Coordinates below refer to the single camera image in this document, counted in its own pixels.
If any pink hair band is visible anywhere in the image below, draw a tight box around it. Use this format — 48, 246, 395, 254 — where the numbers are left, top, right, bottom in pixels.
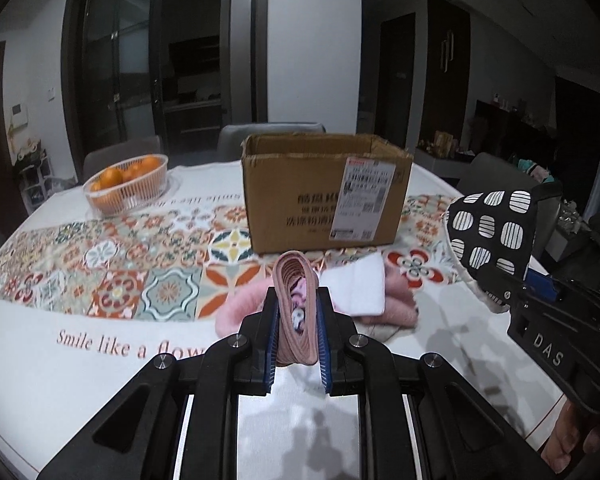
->
272, 250, 318, 366

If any white towel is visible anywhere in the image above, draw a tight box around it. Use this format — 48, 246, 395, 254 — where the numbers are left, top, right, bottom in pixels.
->
320, 252, 385, 318

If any dusty pink knitted cloth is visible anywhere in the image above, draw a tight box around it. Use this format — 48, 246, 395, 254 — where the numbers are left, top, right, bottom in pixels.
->
355, 269, 419, 328

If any black white patterned pouch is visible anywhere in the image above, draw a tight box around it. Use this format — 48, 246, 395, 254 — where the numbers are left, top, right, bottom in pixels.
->
443, 190, 538, 280

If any pink cartoon tissue pack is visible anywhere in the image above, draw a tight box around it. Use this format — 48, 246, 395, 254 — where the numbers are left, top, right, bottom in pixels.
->
290, 278, 308, 335

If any person's right hand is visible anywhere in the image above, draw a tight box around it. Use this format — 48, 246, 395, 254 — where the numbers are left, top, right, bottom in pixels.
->
542, 400, 580, 474

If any grey white sock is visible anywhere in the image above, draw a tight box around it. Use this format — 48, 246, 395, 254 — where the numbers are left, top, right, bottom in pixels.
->
355, 322, 403, 344

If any colourful patterned table runner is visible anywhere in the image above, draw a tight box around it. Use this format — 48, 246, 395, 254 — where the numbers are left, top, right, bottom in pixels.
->
0, 192, 462, 323

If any brown cardboard box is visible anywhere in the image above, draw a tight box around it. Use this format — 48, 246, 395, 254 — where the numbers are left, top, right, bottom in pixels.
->
242, 132, 414, 255

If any grey chair behind box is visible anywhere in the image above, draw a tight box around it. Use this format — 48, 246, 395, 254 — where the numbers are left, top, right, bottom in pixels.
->
216, 120, 327, 162

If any white plastic fruit basket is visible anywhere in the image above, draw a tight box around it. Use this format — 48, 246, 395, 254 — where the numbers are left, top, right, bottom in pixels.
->
82, 154, 169, 217

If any grey chair behind basket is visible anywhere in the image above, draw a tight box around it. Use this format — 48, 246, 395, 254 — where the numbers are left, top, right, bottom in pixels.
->
82, 136, 162, 182

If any orange fruit in basket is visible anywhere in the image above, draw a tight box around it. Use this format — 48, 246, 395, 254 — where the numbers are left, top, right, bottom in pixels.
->
98, 167, 124, 190

